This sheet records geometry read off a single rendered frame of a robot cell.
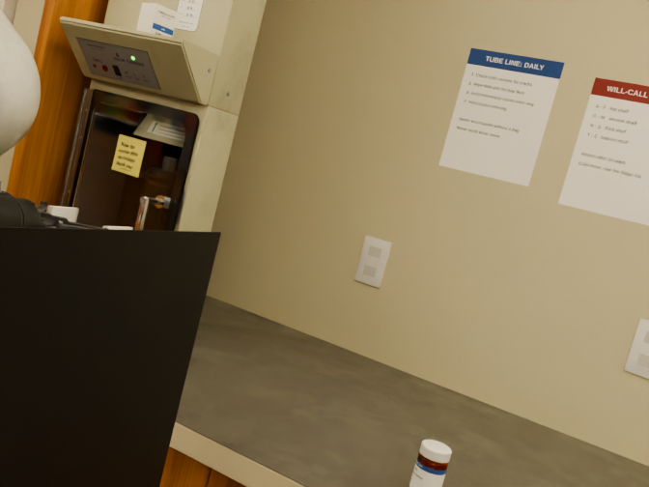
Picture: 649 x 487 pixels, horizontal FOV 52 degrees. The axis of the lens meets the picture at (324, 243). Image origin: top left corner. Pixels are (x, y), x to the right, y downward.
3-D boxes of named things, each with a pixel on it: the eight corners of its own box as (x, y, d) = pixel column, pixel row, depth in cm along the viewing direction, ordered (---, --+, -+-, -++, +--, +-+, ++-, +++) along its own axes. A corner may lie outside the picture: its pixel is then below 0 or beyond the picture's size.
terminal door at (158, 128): (52, 264, 149) (91, 87, 145) (155, 306, 137) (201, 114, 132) (49, 264, 149) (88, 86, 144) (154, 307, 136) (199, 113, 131)
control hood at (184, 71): (91, 77, 145) (100, 32, 144) (209, 105, 132) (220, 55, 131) (48, 65, 135) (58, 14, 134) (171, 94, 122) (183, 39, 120)
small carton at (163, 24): (155, 41, 134) (162, 11, 134) (171, 42, 131) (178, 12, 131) (135, 33, 130) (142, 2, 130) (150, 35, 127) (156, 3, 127)
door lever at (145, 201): (155, 243, 136) (146, 239, 137) (166, 197, 135) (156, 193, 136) (137, 242, 131) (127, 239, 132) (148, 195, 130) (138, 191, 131)
